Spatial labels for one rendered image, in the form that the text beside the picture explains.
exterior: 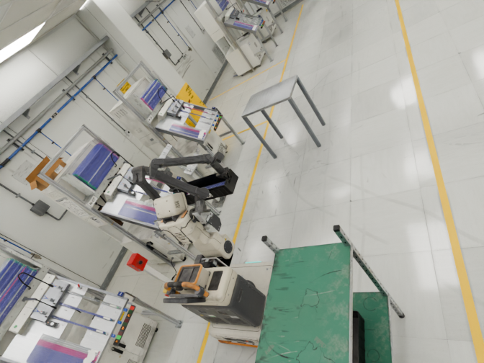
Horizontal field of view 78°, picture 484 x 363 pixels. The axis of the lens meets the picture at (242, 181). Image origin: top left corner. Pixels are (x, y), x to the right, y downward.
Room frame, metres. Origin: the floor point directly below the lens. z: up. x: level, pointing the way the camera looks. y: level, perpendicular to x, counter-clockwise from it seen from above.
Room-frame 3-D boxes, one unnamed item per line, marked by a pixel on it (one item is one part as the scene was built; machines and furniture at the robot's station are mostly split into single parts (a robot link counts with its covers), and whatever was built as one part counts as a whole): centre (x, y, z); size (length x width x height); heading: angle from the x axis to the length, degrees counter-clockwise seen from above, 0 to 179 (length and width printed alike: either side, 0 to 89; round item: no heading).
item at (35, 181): (3.61, 1.40, 1.82); 0.68 x 0.30 x 0.20; 137
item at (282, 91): (3.35, -0.94, 0.40); 0.70 x 0.45 x 0.80; 43
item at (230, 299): (1.70, 0.73, 0.59); 0.55 x 0.34 x 0.83; 46
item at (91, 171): (3.49, 1.10, 1.52); 0.51 x 0.13 x 0.27; 137
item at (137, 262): (2.68, 1.38, 0.39); 0.24 x 0.24 x 0.78; 47
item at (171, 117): (4.48, 0.10, 0.65); 1.01 x 0.73 x 1.29; 47
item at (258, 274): (1.77, 0.66, 0.16); 0.67 x 0.64 x 0.25; 136
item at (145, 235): (3.53, 1.23, 0.31); 0.70 x 0.65 x 0.62; 137
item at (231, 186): (2.19, 0.26, 1.07); 0.57 x 0.17 x 0.11; 46
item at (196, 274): (1.69, 0.74, 0.87); 0.23 x 0.15 x 0.11; 46
